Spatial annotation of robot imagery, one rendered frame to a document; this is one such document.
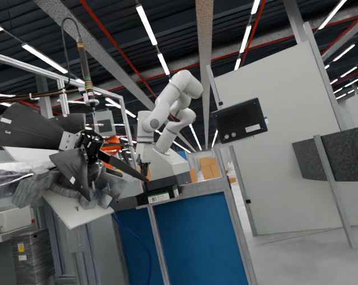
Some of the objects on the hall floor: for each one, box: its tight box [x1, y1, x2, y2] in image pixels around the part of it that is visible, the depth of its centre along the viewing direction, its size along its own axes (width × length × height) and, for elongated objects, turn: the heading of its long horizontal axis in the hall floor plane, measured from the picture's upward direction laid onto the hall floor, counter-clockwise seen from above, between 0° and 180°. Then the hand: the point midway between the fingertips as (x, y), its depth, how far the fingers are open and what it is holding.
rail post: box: [110, 211, 131, 285], centre depth 151 cm, size 4×4×78 cm
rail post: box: [224, 189, 258, 285], centre depth 118 cm, size 4×4×78 cm
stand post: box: [33, 197, 67, 285], centre depth 108 cm, size 4×9×115 cm, turn 95°
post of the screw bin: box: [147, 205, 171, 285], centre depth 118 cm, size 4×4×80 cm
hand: (143, 172), depth 110 cm, fingers closed
